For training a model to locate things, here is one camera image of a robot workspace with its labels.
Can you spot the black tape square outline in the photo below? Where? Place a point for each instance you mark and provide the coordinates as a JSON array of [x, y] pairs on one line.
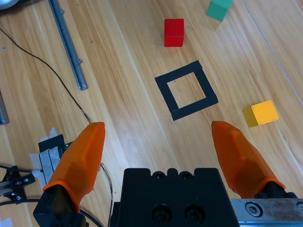
[[166, 94]]

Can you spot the black box with white tape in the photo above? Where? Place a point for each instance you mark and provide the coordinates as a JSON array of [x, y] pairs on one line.
[[50, 144]]

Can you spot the red cube block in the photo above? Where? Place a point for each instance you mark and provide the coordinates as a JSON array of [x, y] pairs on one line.
[[174, 33]]

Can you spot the white tape scrap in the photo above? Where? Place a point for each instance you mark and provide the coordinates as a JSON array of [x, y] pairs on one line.
[[4, 222]]

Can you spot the green cube block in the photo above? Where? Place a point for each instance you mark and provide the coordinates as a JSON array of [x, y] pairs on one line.
[[217, 9]]

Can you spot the grey round base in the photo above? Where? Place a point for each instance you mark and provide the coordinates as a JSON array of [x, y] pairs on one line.
[[7, 3]]

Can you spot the long grey aluminium rail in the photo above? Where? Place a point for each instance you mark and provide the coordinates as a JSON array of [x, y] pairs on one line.
[[67, 42]]

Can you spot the black metal bracket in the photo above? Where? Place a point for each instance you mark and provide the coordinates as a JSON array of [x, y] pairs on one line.
[[16, 183]]

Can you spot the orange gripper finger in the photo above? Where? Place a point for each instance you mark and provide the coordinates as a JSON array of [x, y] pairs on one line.
[[78, 163], [239, 160]]

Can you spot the yellow cube block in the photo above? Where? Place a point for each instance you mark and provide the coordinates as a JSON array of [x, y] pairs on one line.
[[262, 113]]

